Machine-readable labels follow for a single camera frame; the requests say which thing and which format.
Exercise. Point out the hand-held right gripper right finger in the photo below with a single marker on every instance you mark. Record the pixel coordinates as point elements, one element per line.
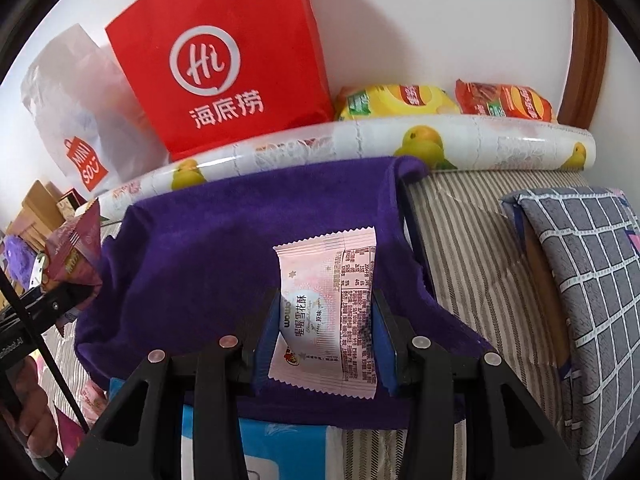
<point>385,347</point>

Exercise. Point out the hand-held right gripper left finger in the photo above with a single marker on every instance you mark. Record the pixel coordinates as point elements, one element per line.
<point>265,342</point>

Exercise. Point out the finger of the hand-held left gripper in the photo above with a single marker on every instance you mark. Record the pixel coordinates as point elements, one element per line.
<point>55,305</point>

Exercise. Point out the red patterned triangular snack packet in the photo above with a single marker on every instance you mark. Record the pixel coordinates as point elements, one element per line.
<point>75,250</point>

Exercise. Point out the pink snack packet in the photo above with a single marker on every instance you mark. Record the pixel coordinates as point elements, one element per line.
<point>320,310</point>

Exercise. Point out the purple towel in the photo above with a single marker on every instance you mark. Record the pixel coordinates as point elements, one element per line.
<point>200,260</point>

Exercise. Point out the person's left hand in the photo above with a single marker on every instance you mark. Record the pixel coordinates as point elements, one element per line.
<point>30,405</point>

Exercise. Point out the blue and white tissue pack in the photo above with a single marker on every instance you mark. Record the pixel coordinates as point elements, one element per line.
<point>270,450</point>

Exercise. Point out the striped bed sheet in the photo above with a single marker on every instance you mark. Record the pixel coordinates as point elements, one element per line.
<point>475,280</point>

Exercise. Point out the white plastic bag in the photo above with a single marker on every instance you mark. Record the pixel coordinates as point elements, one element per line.
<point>75,120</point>

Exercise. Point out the fruit print tablecloth roll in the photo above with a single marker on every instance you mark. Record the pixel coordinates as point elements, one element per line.
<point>350,145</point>

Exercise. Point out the grey plaid cloth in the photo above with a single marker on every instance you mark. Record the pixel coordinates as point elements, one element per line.
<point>590,280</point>

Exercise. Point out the yellow chips bag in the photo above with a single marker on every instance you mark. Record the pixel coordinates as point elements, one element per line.
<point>395,102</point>

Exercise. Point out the orange chips bag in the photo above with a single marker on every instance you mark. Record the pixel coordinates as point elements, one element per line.
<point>505,100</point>

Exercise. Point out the red paper bag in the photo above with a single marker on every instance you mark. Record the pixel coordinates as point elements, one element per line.
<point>225,60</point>

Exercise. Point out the brown wooden frame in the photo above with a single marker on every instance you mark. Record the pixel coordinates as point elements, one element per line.
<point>590,50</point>

